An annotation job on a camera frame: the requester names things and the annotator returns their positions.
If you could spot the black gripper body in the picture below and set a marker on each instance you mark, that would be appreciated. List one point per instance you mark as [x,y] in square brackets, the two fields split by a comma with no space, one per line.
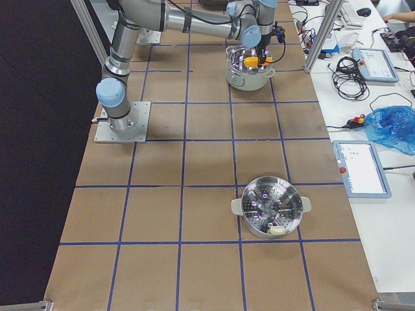
[265,41]

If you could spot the yellow corn cob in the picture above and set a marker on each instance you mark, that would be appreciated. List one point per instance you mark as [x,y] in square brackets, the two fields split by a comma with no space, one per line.
[252,61]

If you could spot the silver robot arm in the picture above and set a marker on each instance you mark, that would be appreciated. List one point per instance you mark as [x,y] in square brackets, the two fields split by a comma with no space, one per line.
[249,22]

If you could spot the pale green electric pot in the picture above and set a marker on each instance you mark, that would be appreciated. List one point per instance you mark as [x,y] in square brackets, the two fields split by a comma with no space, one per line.
[246,78]

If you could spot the white paper box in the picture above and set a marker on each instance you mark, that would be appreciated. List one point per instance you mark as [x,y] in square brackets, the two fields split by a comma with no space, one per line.
[346,41]

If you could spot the teach pendant tablet far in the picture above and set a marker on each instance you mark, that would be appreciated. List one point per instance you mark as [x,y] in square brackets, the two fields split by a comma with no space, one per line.
[375,65]

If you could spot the teach pendant tablet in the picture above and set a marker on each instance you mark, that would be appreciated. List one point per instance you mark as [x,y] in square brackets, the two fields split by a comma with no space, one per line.
[361,170]
[375,65]

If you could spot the red emergency stop button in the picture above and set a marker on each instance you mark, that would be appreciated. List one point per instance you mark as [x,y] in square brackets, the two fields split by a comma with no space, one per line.
[356,122]

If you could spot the blue plastic bag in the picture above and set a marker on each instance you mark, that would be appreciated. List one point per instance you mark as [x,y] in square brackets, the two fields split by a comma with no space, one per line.
[392,127]

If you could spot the steel steamer basket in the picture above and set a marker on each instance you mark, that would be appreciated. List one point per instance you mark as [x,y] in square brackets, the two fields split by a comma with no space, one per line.
[270,207]

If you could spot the teach pendant tablet near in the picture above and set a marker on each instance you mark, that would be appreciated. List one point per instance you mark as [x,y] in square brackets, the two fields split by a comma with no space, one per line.
[361,170]

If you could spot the aluminium frame post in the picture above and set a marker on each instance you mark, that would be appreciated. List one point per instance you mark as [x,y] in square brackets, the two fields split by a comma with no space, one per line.
[325,28]

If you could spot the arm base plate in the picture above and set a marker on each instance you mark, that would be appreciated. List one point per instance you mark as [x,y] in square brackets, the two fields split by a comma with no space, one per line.
[131,128]
[148,37]

